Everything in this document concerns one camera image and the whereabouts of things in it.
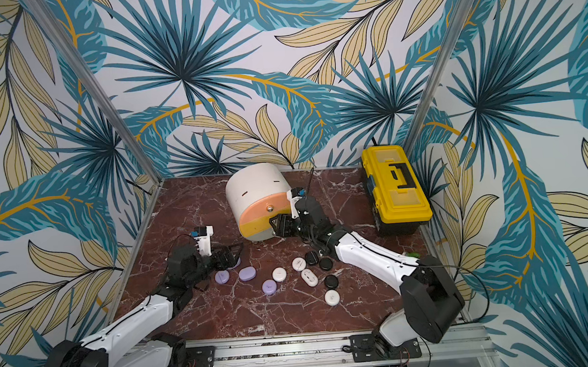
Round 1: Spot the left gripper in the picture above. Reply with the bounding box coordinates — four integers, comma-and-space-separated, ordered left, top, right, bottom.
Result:
184, 241, 248, 288

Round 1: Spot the orange top drawer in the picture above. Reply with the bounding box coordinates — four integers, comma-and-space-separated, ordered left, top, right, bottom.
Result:
239, 193, 291, 225

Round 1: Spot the white cylindrical drawer cabinet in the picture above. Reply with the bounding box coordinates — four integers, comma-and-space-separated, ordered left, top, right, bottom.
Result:
225, 163, 291, 229

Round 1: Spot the white oblong earphone case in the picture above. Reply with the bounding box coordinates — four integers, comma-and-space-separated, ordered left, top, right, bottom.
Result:
300, 269, 319, 288

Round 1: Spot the white round earphone case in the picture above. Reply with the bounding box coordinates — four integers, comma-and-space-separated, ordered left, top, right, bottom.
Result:
292, 257, 307, 273
271, 267, 288, 283
324, 289, 341, 307

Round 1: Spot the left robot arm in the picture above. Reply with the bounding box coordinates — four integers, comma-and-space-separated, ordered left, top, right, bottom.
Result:
44, 244, 243, 367

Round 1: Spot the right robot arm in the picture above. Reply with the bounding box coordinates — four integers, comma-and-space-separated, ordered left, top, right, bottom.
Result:
269, 196, 465, 347

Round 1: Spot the yellow middle drawer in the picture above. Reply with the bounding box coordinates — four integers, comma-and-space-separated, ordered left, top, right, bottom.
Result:
239, 215, 274, 240

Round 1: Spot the purple earphone case upper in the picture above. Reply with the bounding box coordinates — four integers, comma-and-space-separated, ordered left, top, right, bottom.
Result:
231, 258, 242, 269

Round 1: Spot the purple round earphone case left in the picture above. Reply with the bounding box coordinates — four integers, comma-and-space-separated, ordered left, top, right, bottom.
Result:
215, 270, 231, 285

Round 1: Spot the purple round earphone case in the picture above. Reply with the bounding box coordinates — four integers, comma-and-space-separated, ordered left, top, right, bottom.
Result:
261, 280, 278, 296
215, 270, 231, 285

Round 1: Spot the purple earphone case middle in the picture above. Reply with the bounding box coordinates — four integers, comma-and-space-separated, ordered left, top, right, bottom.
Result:
238, 266, 257, 282

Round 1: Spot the purple round earphone case lower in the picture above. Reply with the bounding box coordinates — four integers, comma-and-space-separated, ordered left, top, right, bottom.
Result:
261, 280, 278, 296

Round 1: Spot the black round earphone case upper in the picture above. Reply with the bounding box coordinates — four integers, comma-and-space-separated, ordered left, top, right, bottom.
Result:
318, 257, 334, 272

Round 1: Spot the black round earphone case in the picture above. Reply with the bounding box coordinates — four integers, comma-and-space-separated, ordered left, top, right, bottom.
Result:
324, 274, 340, 290
318, 257, 334, 272

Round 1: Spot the black round earphone case lower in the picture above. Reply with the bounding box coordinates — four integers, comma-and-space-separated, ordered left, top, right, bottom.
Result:
324, 274, 340, 290

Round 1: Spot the yellow black toolbox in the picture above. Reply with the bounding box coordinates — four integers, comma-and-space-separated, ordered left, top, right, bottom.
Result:
361, 145, 433, 237

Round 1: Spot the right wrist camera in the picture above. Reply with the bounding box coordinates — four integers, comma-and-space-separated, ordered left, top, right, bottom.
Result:
286, 187, 306, 219

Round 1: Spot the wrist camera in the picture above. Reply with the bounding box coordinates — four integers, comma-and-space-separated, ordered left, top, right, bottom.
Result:
190, 225, 214, 257
286, 187, 306, 219

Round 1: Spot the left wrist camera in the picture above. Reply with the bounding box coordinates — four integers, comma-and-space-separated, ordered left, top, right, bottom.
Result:
190, 225, 214, 257

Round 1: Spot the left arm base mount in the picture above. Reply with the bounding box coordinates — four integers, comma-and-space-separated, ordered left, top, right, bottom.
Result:
167, 346, 216, 367

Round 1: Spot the aluminium front rail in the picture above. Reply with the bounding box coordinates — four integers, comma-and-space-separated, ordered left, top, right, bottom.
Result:
187, 324, 504, 367

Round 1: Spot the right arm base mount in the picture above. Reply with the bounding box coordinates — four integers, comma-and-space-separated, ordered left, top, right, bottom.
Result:
348, 333, 422, 363

